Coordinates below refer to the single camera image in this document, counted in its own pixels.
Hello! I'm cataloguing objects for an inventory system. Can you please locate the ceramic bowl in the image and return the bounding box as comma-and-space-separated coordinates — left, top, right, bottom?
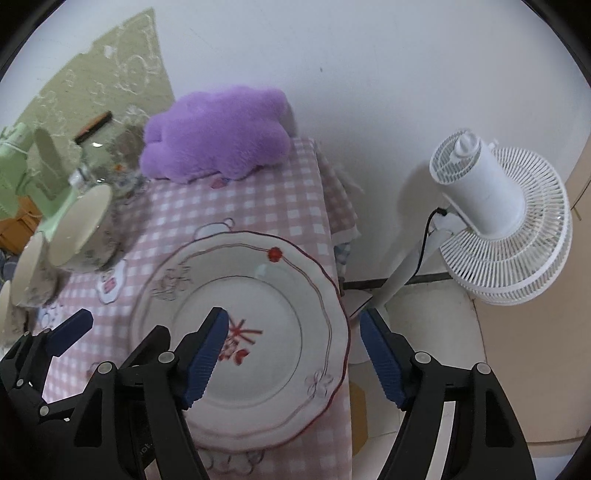
48, 184, 121, 273
0, 281, 27, 348
11, 232, 69, 308

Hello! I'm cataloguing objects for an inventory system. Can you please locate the small red-trimmed white plate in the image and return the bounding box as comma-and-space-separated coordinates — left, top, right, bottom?
130, 232, 349, 452

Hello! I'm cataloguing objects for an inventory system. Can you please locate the green desk fan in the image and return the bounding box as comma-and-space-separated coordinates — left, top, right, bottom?
1, 123, 79, 241

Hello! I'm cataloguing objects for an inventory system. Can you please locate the glass jar with lid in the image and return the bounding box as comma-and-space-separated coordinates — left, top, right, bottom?
73, 111, 143, 199

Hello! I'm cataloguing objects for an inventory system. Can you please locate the white floor fan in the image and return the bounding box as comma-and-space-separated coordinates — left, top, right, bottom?
351, 129, 574, 365

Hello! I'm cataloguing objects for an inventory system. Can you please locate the pink checkered tablecloth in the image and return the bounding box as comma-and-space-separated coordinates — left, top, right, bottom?
38, 139, 356, 479

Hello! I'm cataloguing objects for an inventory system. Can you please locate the purple plush toy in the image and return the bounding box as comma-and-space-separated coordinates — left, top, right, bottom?
139, 86, 291, 184

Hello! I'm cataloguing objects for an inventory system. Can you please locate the black fan power cable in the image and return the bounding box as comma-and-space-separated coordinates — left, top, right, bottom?
410, 207, 449, 282

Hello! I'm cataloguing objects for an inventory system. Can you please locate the green patterned wall mat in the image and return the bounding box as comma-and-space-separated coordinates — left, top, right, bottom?
1, 8, 174, 149

